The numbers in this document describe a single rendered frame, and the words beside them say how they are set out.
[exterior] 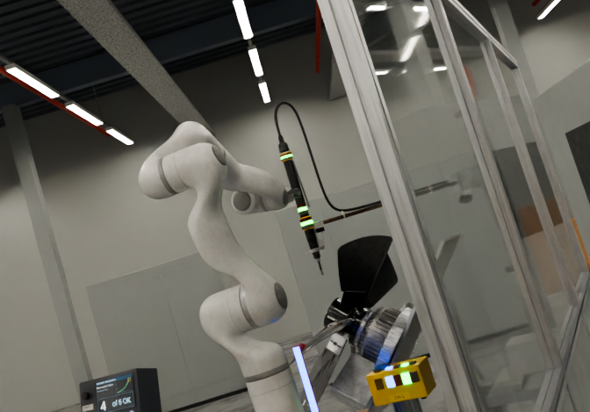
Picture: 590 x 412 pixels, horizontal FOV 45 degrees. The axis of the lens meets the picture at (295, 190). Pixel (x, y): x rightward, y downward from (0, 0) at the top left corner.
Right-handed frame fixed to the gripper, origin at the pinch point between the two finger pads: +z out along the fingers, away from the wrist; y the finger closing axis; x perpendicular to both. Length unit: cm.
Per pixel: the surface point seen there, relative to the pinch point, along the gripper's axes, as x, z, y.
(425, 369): -60, -26, 38
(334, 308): -42.0, 14.4, -1.3
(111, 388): -46, -31, -68
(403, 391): -64, -31, 32
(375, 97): -2, -120, 74
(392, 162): -11, -120, 74
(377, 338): -55, 10, 13
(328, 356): -58, 14, -8
